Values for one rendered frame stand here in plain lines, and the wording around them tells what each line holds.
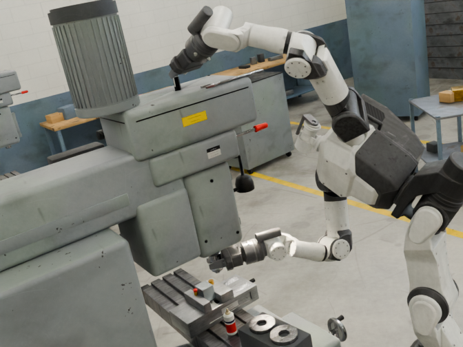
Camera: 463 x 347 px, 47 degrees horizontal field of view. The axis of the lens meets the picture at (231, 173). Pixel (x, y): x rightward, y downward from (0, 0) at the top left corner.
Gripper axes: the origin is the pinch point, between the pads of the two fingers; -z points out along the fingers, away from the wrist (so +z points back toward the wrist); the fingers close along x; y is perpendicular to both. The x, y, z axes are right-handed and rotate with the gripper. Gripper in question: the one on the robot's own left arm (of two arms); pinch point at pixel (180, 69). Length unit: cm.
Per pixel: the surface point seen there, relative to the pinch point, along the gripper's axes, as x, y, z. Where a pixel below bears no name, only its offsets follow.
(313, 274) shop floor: 170, -121, -181
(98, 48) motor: -28.2, 11.1, 5.9
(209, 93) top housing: 1.1, -12.2, 4.0
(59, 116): 245, 196, -538
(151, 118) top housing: -19.8, -11.4, -1.1
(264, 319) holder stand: -9, -84, -20
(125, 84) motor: -22.5, 0.8, 0.2
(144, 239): -30, -41, -23
